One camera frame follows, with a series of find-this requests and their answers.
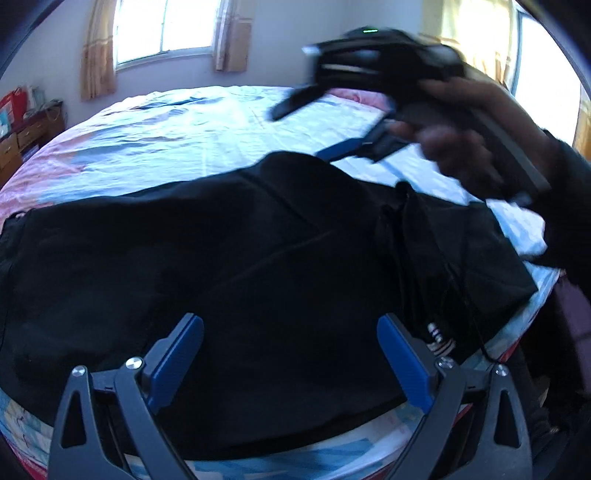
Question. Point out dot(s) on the white plastic bag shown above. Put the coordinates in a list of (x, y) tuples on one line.
[(37, 98)]

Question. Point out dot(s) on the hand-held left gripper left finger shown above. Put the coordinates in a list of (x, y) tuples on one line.
[(178, 360)]

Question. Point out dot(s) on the beige patterned curtain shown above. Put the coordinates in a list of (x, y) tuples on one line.
[(233, 41), (98, 60)]

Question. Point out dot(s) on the person's right forearm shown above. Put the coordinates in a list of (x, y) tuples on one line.
[(570, 207)]

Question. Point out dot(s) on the red gift bag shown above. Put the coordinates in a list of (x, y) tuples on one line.
[(14, 106)]

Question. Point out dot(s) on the sliding window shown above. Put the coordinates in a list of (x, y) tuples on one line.
[(171, 27)]

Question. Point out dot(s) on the folded pink floral quilt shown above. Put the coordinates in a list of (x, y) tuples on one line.
[(360, 98)]

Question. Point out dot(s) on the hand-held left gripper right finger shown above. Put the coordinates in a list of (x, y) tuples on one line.
[(406, 364)]

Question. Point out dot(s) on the black pants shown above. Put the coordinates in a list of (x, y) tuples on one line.
[(231, 258)]

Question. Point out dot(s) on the wooden desk with drawers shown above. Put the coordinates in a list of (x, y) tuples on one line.
[(27, 138)]

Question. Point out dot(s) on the large bright window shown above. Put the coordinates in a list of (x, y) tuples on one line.
[(545, 78)]

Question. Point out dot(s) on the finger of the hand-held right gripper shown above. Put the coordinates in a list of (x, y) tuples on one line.
[(298, 102), (344, 147)]

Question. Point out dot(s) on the bed with pastel sheet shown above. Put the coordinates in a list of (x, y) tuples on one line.
[(161, 138)]

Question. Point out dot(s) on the person's dark clothed body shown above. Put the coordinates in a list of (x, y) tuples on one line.
[(554, 415)]

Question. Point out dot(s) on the yellow patterned curtain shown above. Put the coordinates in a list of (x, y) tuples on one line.
[(480, 27)]

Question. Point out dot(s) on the person's right hand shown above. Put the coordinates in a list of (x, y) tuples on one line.
[(503, 106)]

